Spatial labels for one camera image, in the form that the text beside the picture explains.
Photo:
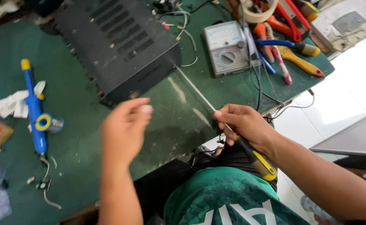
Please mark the person's left hand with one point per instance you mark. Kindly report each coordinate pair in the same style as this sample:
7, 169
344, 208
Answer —
120, 131

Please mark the person's right hand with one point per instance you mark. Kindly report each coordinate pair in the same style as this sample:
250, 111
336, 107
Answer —
250, 126

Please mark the green table mat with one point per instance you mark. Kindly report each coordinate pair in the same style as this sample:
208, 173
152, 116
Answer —
76, 140

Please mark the pink white striped toothbrush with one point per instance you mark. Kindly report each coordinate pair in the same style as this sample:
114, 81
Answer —
279, 62

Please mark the person's green printed shirt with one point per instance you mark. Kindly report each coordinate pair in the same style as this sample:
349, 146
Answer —
220, 193

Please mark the blue yellow solder spool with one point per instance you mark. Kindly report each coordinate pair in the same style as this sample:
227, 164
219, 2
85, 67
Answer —
47, 122

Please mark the grey analog multimeter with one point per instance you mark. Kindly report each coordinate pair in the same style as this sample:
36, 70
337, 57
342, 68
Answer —
228, 50

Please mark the black metal amplifier case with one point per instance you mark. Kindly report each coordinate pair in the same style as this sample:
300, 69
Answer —
120, 47

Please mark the blue desoldering pump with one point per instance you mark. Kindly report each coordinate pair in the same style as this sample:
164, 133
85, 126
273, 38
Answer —
34, 109

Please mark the blue yellow black screwdriver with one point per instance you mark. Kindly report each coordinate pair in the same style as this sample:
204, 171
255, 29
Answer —
282, 43

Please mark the grey metal bar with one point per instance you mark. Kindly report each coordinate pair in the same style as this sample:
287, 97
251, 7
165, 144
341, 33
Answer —
348, 152

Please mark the grey sandal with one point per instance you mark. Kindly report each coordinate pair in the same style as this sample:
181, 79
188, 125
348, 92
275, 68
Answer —
317, 211

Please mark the masking tape roll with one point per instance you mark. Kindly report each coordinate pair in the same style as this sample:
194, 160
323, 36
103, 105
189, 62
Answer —
259, 17

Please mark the crumpled white tissue paper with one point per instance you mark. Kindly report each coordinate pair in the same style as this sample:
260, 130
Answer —
12, 103

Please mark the dirty white box device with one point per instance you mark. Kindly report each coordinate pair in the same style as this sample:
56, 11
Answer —
345, 25

